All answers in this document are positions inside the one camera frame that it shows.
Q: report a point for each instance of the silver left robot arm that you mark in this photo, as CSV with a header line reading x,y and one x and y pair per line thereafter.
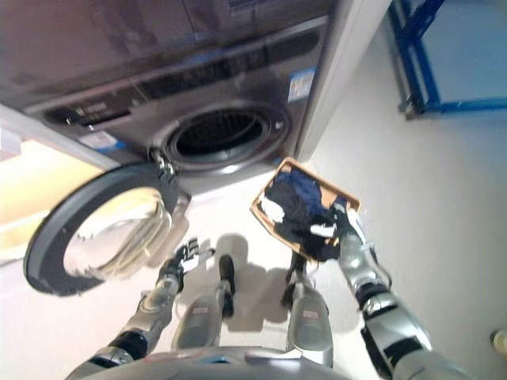
x,y
136,316

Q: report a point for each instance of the grey robot torso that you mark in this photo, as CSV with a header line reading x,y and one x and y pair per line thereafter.
x,y
241,364

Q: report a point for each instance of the small pale round object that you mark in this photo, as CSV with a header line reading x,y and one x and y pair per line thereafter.
x,y
500,338

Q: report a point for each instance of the round washing machine door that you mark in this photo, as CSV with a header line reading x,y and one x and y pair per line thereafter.
x,y
105,223

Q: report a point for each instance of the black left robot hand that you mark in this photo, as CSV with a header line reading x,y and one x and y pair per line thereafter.
x,y
189,255

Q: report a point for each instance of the dark black clothes pile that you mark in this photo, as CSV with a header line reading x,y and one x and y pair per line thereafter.
x,y
298,223

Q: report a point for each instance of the silver right robot leg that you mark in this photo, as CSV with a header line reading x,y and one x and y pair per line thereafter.
x,y
307,312

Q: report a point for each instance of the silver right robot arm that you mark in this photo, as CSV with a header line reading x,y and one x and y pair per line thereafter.
x,y
386,312

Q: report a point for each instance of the navy blue garment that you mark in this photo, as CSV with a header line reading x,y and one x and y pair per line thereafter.
x,y
301,188

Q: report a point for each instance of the blue metal shelf frame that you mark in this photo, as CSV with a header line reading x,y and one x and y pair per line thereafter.
x,y
416,59

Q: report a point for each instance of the blue energy label sticker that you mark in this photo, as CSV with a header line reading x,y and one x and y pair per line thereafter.
x,y
301,83

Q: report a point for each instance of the wooden laundry basket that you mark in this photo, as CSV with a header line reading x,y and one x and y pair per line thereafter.
x,y
266,215

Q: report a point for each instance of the silver robot leg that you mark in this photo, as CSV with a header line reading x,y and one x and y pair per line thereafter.
x,y
208,308
307,312

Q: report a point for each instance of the silver left robot leg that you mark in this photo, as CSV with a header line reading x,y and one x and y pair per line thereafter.
x,y
208,308

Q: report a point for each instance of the dark grey washing machine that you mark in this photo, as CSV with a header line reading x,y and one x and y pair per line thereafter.
x,y
119,59

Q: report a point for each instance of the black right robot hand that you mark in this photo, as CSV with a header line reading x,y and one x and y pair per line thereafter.
x,y
344,215

